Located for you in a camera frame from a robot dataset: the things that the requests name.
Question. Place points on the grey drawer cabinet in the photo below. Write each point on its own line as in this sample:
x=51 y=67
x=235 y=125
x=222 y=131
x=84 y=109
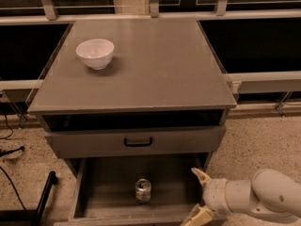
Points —
x=162 y=75

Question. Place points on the black metal stand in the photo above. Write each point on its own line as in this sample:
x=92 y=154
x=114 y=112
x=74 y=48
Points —
x=32 y=217

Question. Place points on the black drawer handle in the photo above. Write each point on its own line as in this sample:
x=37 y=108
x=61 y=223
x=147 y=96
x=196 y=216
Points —
x=137 y=143

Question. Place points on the silver 7up soda can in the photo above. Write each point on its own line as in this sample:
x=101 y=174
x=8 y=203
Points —
x=143 y=190

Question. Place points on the grey upper drawer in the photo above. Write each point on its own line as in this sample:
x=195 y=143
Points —
x=103 y=143

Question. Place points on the grey open middle drawer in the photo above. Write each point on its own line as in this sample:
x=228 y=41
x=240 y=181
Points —
x=105 y=191

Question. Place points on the grey metal window railing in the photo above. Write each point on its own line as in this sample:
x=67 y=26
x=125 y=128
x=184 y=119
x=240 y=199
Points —
x=256 y=50

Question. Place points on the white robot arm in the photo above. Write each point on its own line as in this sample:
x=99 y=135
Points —
x=269 y=195

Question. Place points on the white ceramic bowl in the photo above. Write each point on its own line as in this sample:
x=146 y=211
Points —
x=95 y=53

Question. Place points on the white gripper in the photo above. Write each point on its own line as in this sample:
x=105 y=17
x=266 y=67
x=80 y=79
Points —
x=214 y=192

